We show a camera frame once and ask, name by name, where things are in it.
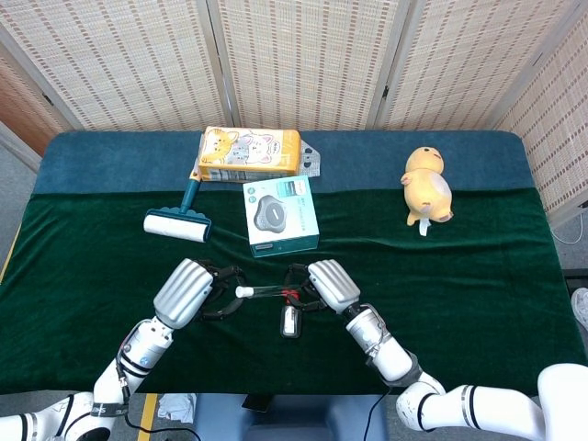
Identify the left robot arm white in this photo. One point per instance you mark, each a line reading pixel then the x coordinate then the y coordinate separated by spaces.
pixel 138 349

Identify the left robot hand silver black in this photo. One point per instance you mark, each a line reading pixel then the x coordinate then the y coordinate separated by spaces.
pixel 184 294

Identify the transparent glass test tube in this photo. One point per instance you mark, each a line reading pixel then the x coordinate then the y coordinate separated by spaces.
pixel 271 291

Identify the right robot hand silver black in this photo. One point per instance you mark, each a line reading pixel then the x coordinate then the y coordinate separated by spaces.
pixel 335 285

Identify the small white stopper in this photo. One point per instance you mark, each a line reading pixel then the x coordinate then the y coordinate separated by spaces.
pixel 243 291

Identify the small clear panda packet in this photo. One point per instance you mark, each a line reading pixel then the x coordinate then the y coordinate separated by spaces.
pixel 311 161

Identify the yellow plush toy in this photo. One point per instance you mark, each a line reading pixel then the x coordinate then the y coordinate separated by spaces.
pixel 429 184

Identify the woven folding screen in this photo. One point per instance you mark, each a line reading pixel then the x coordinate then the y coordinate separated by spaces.
pixel 298 59

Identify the green velvet cloth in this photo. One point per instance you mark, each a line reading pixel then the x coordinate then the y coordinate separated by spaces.
pixel 92 275

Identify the teal white Philips box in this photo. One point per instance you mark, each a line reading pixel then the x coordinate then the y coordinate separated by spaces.
pixel 280 216

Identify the white shoe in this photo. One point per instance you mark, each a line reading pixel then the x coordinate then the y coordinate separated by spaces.
pixel 581 308

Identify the blue table cover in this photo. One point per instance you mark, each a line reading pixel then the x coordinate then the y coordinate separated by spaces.
pixel 115 156

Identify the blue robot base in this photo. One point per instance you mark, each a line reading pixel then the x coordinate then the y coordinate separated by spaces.
pixel 294 420

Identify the crumpled white cloth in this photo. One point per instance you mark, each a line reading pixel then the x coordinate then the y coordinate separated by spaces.
pixel 177 406

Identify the yellow cat tissue pack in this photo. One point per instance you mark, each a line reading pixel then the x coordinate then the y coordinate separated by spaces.
pixel 248 151

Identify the black flat phone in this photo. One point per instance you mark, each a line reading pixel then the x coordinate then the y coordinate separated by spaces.
pixel 256 403

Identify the black ink bottle red cap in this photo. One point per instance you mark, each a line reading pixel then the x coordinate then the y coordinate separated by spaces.
pixel 290 324

